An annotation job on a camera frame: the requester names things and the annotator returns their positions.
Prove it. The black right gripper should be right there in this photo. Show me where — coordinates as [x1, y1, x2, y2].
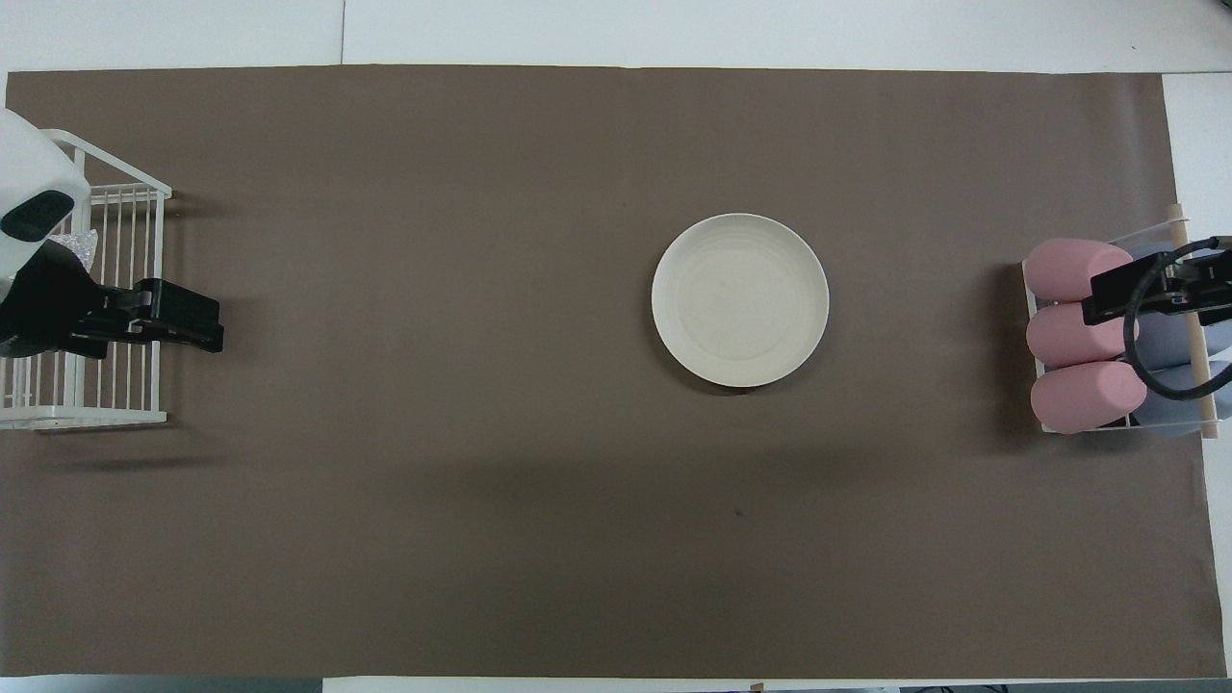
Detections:
[1080, 236, 1232, 327]

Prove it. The brown table mat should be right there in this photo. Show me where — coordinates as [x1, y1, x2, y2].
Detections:
[0, 64, 1229, 680]

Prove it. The blue plastic cup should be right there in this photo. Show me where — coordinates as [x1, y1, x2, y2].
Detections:
[1134, 306, 1232, 372]

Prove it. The cream round plate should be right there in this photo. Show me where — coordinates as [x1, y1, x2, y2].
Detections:
[651, 213, 831, 389]

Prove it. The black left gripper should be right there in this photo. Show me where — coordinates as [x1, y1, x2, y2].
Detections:
[0, 239, 225, 360]

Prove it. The cup holder rack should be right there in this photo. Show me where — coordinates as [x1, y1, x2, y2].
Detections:
[1020, 202, 1220, 444]

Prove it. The pink plastic cup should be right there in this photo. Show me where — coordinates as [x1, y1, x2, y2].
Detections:
[1025, 300, 1141, 370]
[1022, 238, 1136, 305]
[1029, 360, 1149, 435]

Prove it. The white wire dish rack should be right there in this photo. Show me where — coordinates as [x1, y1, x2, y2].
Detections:
[0, 129, 173, 430]

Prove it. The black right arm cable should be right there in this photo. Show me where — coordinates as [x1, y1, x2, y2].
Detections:
[1123, 237, 1232, 401]

